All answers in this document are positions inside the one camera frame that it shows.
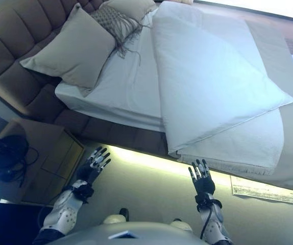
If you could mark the white duvet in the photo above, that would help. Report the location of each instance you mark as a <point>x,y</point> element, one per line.
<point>207,76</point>

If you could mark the woven fringed cushion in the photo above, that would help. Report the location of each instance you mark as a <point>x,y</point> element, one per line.
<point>116,23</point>

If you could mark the grey robot torso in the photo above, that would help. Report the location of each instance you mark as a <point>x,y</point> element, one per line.
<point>136,233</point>

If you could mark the printed paper sheet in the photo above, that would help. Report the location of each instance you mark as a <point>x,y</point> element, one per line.
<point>269,192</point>

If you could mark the wooden nightstand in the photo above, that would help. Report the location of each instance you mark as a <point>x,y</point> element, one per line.
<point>52,155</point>

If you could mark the silver robot left leg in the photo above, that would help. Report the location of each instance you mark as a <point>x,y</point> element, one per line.
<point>114,218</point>

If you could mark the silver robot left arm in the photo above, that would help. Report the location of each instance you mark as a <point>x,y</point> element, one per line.
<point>63,211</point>

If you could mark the silver robot leg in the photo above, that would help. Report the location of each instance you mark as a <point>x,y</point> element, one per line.
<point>114,218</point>
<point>181,224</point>

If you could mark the brown upholstered bed frame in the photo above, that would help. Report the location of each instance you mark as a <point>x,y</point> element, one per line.
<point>11,43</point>

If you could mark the large beige pillow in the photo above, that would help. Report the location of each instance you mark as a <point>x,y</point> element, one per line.
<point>72,53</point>

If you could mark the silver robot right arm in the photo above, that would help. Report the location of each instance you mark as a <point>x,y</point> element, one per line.
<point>216,224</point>

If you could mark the white fitted sheet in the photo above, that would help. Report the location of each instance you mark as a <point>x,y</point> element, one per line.
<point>128,86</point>

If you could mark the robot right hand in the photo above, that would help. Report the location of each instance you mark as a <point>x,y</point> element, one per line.
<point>204,185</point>

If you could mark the silver robot right leg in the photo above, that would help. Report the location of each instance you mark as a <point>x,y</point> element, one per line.
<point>181,224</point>

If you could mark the small beige pillow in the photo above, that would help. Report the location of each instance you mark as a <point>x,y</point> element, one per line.
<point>128,9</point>

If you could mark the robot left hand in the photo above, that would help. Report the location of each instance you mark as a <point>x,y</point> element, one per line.
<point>86,170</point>

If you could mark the white terry blanket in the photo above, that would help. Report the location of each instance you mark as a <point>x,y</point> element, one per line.
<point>251,145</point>

